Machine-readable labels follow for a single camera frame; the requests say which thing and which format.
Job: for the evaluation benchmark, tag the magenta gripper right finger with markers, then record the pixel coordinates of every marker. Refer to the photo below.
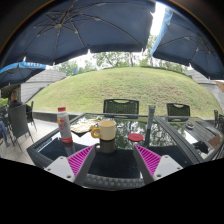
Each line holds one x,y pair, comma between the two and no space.
153,166

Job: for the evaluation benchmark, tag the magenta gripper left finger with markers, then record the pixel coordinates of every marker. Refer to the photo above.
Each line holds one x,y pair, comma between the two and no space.
75,167

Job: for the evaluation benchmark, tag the blue umbrella far left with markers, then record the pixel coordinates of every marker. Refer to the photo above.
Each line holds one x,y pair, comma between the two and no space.
20,72

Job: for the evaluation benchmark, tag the seated person in background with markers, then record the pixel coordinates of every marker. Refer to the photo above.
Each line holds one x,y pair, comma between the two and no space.
14,102

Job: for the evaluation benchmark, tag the red round lid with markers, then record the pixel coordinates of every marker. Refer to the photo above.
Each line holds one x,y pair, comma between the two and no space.
135,137

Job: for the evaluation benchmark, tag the dark wicker chair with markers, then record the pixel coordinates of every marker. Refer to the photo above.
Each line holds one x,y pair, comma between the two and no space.
177,111
115,106

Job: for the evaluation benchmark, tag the white bottle red cap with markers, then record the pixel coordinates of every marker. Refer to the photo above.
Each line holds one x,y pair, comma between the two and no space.
64,125

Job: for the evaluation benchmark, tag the small ashtray on table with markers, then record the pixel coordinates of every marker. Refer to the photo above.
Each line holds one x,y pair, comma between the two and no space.
190,125

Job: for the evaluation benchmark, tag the grey wicker chair left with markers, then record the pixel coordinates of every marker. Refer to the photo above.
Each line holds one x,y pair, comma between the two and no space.
18,121

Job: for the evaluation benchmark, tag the cream mug yellow handle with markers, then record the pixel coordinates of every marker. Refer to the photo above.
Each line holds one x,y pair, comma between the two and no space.
106,130

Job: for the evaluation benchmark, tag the large blue umbrella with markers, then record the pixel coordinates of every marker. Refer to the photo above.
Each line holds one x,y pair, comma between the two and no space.
65,29

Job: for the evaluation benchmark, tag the blue umbrella right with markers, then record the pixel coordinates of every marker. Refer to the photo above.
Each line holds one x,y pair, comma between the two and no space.
180,41

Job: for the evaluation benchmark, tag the dark wicker chair right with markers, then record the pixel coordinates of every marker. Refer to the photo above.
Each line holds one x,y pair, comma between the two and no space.
177,111

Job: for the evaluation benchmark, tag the dark wicker chair centre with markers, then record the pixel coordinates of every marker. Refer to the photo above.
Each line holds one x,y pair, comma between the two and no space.
115,106

